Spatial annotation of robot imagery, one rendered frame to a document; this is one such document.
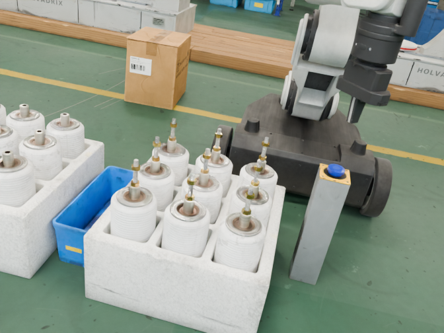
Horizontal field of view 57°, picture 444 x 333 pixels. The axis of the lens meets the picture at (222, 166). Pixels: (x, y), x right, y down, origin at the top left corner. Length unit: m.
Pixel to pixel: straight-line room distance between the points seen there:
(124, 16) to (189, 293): 2.37
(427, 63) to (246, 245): 2.29
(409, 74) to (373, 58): 2.07
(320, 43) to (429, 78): 1.81
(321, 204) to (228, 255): 0.27
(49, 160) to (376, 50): 0.77
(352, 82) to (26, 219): 0.74
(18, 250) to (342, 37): 0.96
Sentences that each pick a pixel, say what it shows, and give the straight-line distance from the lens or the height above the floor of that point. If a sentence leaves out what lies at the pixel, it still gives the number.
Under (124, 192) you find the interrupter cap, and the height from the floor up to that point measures 0.25.
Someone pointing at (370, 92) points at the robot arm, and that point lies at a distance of 0.86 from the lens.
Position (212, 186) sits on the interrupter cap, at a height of 0.25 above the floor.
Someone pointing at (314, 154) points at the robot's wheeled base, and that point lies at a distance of 1.34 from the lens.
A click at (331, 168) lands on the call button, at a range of 0.96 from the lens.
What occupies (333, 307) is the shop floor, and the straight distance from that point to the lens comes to 1.10.
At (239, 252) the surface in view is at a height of 0.22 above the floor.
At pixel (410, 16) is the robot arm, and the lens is 0.83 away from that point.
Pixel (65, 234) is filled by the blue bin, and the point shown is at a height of 0.09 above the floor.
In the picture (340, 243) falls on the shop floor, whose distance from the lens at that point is 1.31.
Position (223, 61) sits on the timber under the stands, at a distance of 2.78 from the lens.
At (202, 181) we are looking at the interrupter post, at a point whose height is 0.26.
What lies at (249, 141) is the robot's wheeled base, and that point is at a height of 0.19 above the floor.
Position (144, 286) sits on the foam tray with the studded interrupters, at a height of 0.09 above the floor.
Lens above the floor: 0.75
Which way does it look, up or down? 29 degrees down
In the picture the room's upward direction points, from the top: 9 degrees clockwise
